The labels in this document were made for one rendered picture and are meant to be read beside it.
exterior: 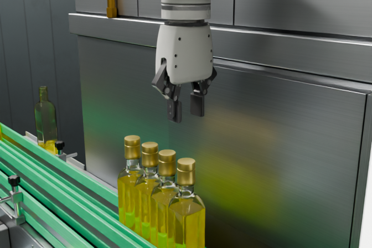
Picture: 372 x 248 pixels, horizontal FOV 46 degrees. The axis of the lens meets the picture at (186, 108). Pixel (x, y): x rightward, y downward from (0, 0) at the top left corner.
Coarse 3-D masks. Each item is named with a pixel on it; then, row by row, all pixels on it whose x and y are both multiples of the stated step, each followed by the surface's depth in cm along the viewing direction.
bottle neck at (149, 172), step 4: (144, 168) 91; (148, 168) 90; (152, 168) 91; (156, 168) 91; (144, 172) 91; (148, 172) 91; (152, 172) 91; (156, 172) 92; (144, 176) 91; (148, 176) 91; (152, 176) 91
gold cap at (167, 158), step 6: (162, 150) 87; (168, 150) 87; (162, 156) 85; (168, 156) 85; (174, 156) 86; (162, 162) 85; (168, 162) 85; (174, 162) 86; (162, 168) 86; (168, 168) 85; (174, 168) 86; (162, 174) 86; (168, 174) 86; (174, 174) 86
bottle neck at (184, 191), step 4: (180, 188) 83; (184, 188) 82; (188, 188) 82; (192, 188) 83; (180, 192) 83; (184, 192) 82; (188, 192) 82; (192, 192) 83; (184, 196) 83; (188, 196) 83
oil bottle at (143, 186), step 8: (160, 176) 93; (136, 184) 92; (144, 184) 90; (152, 184) 90; (136, 192) 93; (144, 192) 90; (136, 200) 93; (144, 200) 91; (136, 208) 94; (144, 208) 91; (136, 216) 94; (144, 216) 92; (136, 224) 95; (144, 224) 92; (136, 232) 96; (144, 232) 93
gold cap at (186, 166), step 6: (180, 162) 81; (186, 162) 81; (192, 162) 81; (180, 168) 81; (186, 168) 81; (192, 168) 81; (180, 174) 81; (186, 174) 81; (192, 174) 81; (180, 180) 82; (186, 180) 81; (192, 180) 82; (186, 186) 82
